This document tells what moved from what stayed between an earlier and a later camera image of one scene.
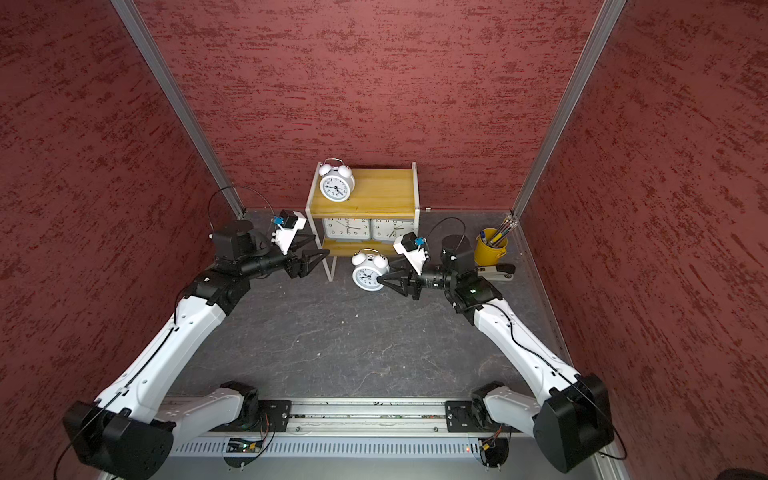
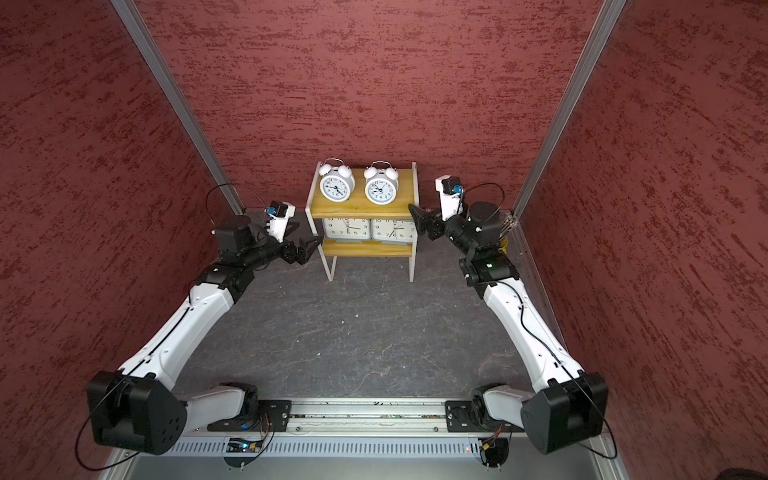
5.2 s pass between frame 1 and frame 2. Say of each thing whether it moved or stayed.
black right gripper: moved
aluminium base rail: stayed
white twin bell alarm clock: stayed
